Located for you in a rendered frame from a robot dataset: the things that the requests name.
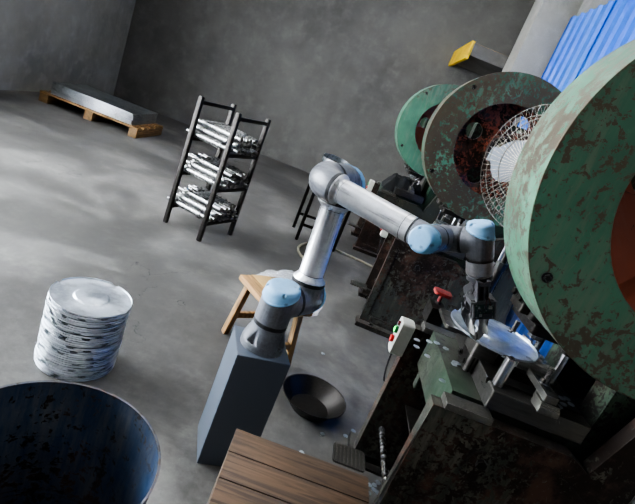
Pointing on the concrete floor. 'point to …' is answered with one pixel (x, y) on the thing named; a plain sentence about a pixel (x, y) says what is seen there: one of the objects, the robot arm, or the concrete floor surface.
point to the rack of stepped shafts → (216, 168)
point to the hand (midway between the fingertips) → (476, 335)
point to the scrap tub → (64, 446)
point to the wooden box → (282, 476)
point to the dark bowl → (313, 397)
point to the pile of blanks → (77, 344)
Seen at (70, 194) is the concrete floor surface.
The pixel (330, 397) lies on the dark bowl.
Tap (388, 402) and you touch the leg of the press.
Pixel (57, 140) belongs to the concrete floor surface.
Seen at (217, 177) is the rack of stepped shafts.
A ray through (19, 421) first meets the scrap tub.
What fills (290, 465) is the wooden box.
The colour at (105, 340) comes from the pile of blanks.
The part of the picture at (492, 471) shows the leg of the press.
